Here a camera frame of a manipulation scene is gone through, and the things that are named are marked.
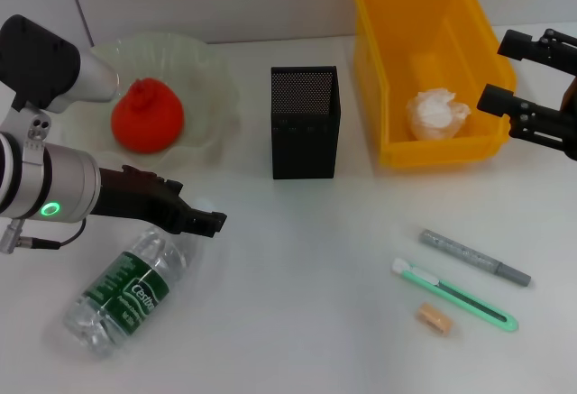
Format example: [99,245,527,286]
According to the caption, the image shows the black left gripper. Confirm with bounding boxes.
[91,164,228,239]

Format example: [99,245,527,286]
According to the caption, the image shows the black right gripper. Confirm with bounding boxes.
[477,28,577,160]

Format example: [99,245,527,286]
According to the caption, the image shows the white paper ball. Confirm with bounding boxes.
[405,87,473,142]

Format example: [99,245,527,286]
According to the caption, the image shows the clear green-label water bottle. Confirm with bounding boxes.
[61,196,221,360]

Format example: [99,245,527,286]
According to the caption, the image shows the red-orange toy orange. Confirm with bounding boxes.
[111,77,185,155]

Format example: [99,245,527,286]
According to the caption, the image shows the black mesh pen holder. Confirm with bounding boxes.
[270,65,342,181]

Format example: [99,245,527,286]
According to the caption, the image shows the pale green glass fruit plate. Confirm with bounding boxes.
[53,31,244,174]

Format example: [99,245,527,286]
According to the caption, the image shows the grey marker pen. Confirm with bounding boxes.
[418,228,532,288]

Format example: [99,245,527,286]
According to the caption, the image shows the mint green utility knife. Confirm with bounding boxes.
[390,256,519,334]

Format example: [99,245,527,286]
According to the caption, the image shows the small beige eraser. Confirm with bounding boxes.
[414,302,455,336]

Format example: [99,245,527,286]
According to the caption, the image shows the yellow plastic bin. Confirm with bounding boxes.
[351,0,518,169]

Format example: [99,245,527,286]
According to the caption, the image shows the left gripper cable with connector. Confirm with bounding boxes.
[0,217,87,256]

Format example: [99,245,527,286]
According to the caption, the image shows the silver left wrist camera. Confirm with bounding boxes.
[0,14,121,114]

